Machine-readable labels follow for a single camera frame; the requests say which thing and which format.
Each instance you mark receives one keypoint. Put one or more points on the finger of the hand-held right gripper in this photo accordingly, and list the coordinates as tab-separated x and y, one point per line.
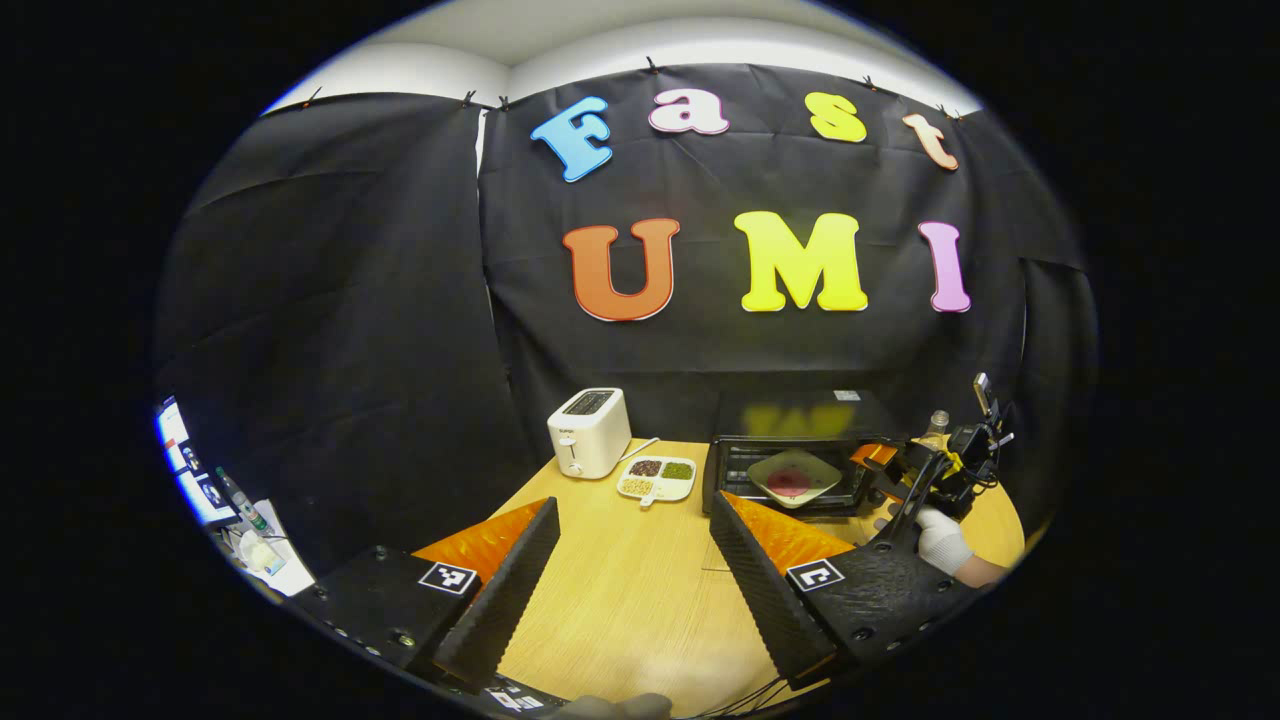
874	456
910	510

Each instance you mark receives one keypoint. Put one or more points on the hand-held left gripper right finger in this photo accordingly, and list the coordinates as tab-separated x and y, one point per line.
770	605

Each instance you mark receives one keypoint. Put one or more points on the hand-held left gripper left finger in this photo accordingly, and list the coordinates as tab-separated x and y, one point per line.
500	605

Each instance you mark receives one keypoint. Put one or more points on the pale square food plate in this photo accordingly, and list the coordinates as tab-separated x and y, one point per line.
800	478

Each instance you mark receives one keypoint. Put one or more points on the black electric oven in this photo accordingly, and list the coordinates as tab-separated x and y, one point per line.
800	412

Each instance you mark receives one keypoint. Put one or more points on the pink round food slice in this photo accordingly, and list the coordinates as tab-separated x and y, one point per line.
790	482

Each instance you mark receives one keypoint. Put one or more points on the clear glass bottle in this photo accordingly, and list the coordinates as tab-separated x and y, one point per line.
937	428

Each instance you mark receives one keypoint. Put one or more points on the white divided snack plate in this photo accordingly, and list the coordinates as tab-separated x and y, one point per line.
656	480

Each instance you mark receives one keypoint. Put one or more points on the white toaster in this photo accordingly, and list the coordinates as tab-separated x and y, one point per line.
588	440

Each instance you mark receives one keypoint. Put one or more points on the white side table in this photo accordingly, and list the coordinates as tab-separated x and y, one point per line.
285	575

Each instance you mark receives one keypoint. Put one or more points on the green capped plastic bottle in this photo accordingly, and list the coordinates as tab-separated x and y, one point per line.
243	502

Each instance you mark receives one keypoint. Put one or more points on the black backdrop cloth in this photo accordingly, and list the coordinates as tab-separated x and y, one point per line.
350	300

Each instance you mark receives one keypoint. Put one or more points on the computer monitor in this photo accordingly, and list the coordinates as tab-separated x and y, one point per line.
190	460

